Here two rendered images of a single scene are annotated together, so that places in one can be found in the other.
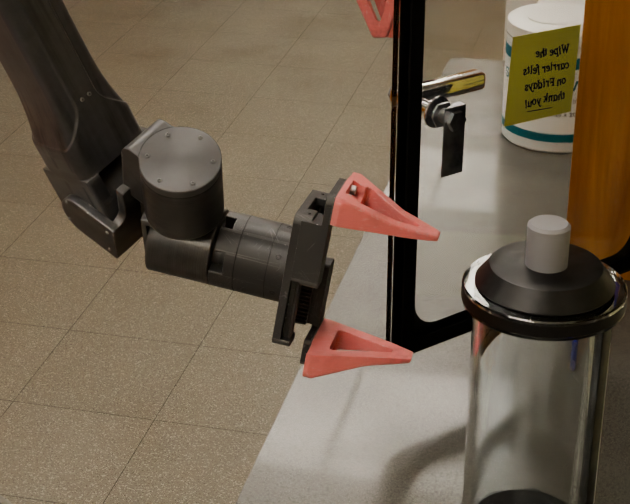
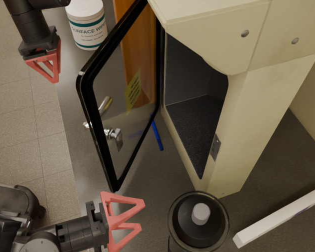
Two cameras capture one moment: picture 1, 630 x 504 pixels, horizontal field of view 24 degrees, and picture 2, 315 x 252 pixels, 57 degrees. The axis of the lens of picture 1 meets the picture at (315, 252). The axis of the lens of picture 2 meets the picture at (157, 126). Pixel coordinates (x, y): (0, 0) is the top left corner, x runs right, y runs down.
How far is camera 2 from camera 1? 76 cm
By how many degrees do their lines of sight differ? 37
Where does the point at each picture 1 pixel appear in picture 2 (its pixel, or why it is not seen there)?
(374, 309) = (85, 152)
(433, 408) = (127, 193)
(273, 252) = (86, 241)
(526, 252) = (194, 220)
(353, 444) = not seen: hidden behind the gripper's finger
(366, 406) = not seen: hidden behind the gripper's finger
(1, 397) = not seen: outside the picture
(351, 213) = (116, 224)
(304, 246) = (100, 239)
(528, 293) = (204, 240)
